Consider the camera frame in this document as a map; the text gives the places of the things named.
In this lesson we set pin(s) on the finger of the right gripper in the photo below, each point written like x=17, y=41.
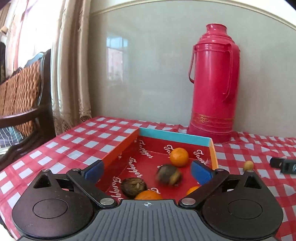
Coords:
x=286, y=166

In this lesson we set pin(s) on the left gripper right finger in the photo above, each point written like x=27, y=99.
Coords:
x=209, y=180

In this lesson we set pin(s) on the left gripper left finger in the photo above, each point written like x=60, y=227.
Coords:
x=86, y=179

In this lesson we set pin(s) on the orange mandarin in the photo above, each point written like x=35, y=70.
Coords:
x=192, y=189
x=179, y=157
x=148, y=195

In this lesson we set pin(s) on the dark brown mangosteen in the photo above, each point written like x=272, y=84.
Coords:
x=131, y=187

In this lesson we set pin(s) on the red white checkered tablecloth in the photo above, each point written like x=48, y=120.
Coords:
x=82, y=145

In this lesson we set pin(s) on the small tan longan fruit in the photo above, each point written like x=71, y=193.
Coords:
x=248, y=165

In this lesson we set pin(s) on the colourful cardboard box tray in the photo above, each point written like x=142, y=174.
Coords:
x=142, y=153

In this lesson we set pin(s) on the dark wooden wicker chair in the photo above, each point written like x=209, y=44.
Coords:
x=26, y=109

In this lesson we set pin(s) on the red thermos flask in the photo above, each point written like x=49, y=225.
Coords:
x=215, y=63

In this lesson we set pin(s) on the beige curtain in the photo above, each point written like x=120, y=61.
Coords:
x=63, y=27

